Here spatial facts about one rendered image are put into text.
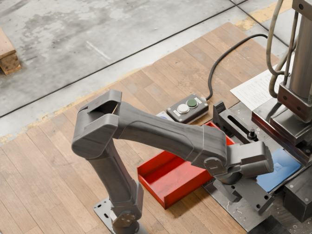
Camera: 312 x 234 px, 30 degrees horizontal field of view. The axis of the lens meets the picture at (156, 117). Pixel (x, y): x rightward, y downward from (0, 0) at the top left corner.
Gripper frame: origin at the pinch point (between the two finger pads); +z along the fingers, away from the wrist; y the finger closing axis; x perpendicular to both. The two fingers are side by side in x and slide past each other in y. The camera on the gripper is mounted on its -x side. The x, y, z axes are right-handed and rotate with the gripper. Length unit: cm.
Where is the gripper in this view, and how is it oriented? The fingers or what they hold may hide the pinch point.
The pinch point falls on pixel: (248, 184)
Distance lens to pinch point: 142.0
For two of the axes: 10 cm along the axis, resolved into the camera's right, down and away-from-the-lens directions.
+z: 4.2, 3.0, 8.6
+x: -6.2, -5.9, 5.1
